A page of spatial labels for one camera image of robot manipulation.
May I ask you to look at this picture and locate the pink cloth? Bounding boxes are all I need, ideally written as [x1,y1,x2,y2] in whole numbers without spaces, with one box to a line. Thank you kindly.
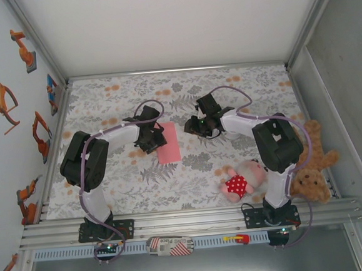
[154,121,183,165]

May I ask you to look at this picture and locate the pink doll red dotted dress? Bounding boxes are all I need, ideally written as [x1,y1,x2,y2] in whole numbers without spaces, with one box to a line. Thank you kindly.
[217,157,272,205]

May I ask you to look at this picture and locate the floral patterned table mat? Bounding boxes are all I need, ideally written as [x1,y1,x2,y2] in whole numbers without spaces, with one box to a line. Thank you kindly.
[35,61,312,221]

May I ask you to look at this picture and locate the blue orange machine sticker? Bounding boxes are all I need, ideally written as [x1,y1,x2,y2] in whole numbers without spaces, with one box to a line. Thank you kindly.
[46,73,61,117]

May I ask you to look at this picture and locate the small circuit board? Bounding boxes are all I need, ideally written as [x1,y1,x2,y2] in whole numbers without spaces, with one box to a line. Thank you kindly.
[93,240,125,255]
[269,225,299,237]

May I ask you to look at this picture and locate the brown teddy bear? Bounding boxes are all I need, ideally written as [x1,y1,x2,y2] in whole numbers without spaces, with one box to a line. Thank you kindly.
[284,117,344,208]

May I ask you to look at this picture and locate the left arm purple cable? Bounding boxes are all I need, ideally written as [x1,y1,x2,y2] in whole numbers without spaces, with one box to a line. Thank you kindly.
[71,98,177,267]

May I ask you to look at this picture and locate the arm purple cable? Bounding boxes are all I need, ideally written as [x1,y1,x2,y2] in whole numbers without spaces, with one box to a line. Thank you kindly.
[207,79,319,255]
[71,98,177,267]

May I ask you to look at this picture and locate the aluminium profile frame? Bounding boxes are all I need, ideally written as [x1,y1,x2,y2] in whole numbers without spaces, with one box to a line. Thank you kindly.
[0,0,362,271]

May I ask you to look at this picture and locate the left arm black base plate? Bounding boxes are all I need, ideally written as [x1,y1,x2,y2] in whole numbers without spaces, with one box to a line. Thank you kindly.
[77,218,136,244]

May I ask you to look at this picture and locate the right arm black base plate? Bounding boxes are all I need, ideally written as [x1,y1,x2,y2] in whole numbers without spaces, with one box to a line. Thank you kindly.
[242,203,301,230]

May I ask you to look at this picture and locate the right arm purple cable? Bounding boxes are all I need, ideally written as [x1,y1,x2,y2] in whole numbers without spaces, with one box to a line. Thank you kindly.
[207,79,319,255]

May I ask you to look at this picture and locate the slotted grey cable duct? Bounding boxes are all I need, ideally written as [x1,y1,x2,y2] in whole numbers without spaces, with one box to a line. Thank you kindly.
[33,231,270,263]

